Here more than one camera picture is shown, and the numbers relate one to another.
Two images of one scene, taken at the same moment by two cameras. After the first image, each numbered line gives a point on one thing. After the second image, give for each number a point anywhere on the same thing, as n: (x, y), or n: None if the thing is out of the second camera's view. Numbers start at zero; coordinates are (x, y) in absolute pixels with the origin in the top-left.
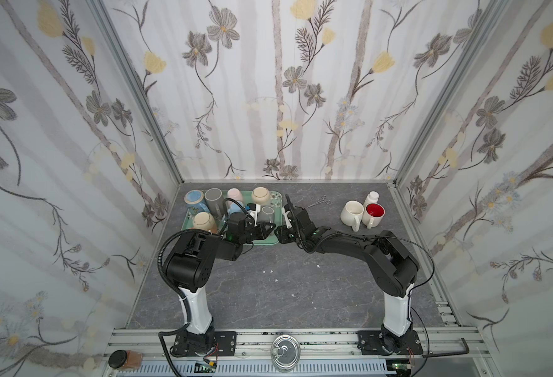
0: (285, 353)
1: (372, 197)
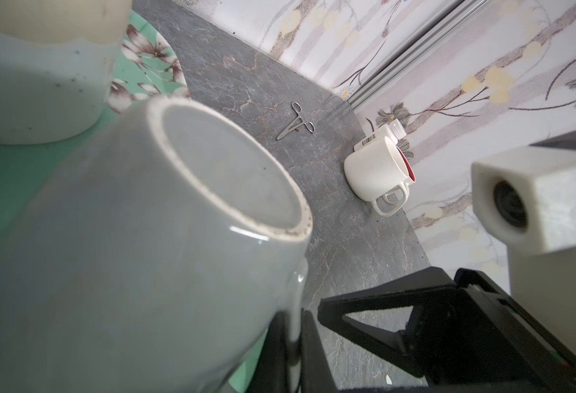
0: None
1: (394, 130)
